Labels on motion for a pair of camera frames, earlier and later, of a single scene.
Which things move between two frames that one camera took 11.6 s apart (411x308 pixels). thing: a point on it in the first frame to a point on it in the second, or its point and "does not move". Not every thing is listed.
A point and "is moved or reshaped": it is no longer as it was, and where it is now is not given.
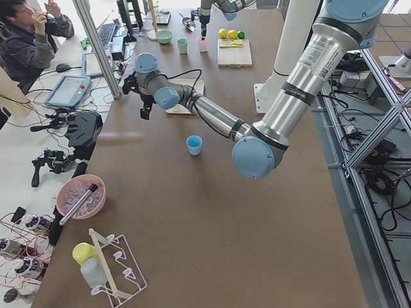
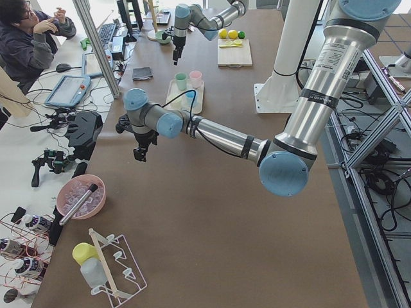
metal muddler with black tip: x=93 y=187 does not move
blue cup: x=194 y=143 is moved or reshaped
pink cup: x=202 y=44 to x=195 y=77
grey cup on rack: x=94 y=272 does not move
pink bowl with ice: x=73 y=188 does not move
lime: x=241 y=34 does not move
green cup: x=182 y=43 is moved or reshaped
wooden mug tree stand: x=151 y=34 does not move
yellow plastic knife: x=224 y=46 does not move
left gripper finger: x=144 y=113 to x=139 y=153
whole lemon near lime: x=232 y=34 does not move
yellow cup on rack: x=83 y=251 does not move
